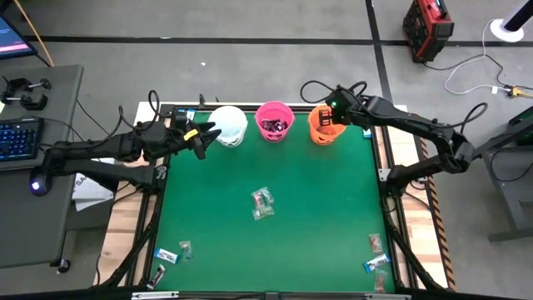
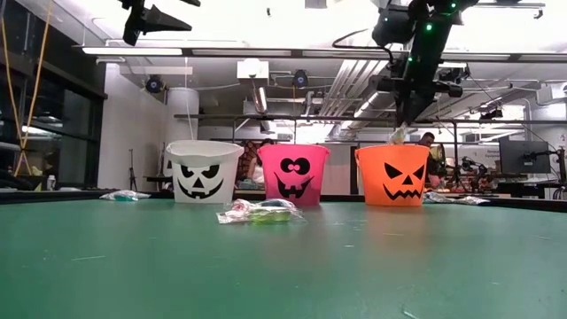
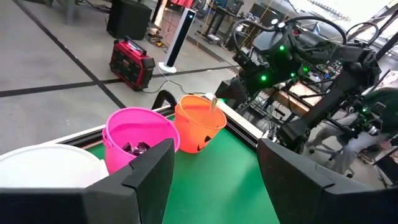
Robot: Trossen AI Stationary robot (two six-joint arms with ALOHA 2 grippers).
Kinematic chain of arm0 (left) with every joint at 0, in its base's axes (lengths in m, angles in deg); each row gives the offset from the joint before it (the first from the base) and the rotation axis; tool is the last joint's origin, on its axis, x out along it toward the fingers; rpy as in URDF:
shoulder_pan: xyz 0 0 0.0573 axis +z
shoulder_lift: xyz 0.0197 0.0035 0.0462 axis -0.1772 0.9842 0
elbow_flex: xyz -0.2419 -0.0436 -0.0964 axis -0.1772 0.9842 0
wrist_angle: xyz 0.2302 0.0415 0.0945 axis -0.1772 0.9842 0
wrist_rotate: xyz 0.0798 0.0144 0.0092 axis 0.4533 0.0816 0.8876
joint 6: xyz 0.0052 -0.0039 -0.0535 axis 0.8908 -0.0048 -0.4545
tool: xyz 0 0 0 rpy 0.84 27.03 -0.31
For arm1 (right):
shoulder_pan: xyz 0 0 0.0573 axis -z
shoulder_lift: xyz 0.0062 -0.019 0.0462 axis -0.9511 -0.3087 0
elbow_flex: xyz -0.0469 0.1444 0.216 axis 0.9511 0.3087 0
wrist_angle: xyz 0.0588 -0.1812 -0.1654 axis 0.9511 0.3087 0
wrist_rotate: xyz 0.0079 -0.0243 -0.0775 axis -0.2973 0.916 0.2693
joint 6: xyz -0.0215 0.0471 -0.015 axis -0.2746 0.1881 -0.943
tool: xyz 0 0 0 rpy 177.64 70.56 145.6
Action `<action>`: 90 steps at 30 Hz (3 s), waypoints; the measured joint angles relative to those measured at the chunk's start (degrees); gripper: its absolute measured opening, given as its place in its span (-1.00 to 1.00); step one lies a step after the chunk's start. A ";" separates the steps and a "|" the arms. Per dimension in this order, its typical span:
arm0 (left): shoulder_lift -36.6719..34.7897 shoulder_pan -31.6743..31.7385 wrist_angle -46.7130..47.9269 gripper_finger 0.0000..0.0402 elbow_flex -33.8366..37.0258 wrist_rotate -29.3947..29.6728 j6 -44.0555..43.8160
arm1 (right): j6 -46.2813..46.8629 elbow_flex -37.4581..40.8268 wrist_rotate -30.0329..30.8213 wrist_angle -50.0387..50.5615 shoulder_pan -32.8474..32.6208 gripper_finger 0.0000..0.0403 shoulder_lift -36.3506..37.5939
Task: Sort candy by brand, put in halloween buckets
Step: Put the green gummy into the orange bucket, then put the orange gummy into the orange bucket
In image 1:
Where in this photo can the clear red candy bag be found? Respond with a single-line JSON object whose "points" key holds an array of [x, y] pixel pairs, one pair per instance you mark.
{"points": [[375, 244], [261, 198]]}

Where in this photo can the small blue white label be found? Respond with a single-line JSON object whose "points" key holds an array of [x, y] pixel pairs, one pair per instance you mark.
{"points": [[190, 114], [367, 133]]}

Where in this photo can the black lit computer mouse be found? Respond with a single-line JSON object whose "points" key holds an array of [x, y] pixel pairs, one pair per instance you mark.
{"points": [[40, 181]]}

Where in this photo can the blue white Hershey's bar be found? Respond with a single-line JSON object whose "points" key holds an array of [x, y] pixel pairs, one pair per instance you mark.
{"points": [[377, 262], [166, 255]]}

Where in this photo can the dark brown candy wrapper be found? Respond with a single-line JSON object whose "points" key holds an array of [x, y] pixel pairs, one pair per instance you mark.
{"points": [[156, 277], [275, 125]]}

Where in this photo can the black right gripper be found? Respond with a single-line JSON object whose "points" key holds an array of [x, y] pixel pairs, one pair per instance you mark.
{"points": [[343, 106]]}

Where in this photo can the silver corner bracket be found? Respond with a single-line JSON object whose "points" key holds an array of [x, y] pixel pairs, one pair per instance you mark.
{"points": [[160, 173], [384, 175]]}

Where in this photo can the black caster wheel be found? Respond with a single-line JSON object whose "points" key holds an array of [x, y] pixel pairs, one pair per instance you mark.
{"points": [[63, 266]]}

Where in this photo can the white base floor stand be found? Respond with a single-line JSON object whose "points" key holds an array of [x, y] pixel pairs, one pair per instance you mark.
{"points": [[506, 31]]}

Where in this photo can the white paper sheet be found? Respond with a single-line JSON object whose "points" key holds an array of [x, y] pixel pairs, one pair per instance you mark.
{"points": [[89, 191]]}

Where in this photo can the wooden table board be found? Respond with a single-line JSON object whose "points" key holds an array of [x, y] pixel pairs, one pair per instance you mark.
{"points": [[125, 225]]}

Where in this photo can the red black power box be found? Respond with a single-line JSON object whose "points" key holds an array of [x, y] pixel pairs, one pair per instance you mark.
{"points": [[429, 31]]}

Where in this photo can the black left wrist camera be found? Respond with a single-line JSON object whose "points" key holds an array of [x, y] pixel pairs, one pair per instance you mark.
{"points": [[179, 118]]}

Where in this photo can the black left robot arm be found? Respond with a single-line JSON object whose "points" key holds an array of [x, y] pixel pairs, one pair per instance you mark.
{"points": [[96, 166]]}

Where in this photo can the clear green candy bag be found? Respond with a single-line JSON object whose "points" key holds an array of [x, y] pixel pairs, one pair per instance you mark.
{"points": [[263, 213]]}

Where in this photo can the tan wooden stick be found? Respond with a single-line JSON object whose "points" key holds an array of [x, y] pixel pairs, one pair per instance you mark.
{"points": [[35, 35]]}

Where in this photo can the white halloween face bucket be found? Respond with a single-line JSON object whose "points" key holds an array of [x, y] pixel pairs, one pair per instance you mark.
{"points": [[229, 121]]}

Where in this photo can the yellow plug connector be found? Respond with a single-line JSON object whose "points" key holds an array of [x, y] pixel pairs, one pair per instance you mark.
{"points": [[516, 91]]}

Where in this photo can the pink halloween face bucket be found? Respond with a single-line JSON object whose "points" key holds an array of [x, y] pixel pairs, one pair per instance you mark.
{"points": [[266, 109]]}

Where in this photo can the desk monitor lit screen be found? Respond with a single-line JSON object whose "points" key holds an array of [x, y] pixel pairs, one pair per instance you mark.
{"points": [[12, 39]]}

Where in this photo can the grey desk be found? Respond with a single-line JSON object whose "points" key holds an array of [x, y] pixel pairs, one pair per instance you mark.
{"points": [[25, 225]]}

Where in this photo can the dark grey side table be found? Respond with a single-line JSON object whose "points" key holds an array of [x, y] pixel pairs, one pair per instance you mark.
{"points": [[512, 187]]}

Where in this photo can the yellow tape tag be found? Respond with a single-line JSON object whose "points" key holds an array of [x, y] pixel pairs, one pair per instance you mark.
{"points": [[191, 134]]}

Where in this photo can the blue backlit keyboard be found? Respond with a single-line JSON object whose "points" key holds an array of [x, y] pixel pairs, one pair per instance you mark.
{"points": [[18, 139]]}

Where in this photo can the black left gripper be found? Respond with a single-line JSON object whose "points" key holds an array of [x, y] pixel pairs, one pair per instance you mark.
{"points": [[179, 139]]}

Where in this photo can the orange halloween face bucket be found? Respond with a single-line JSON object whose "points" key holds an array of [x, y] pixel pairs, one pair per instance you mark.
{"points": [[320, 135]]}

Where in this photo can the black aluminium rig frame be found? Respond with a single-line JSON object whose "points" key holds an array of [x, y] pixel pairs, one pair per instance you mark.
{"points": [[229, 296]]}

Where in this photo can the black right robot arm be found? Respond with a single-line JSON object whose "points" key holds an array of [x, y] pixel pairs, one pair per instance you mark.
{"points": [[416, 123]]}

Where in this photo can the black C-clamp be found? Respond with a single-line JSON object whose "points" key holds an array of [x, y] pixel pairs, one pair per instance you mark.
{"points": [[33, 102], [18, 84]]}

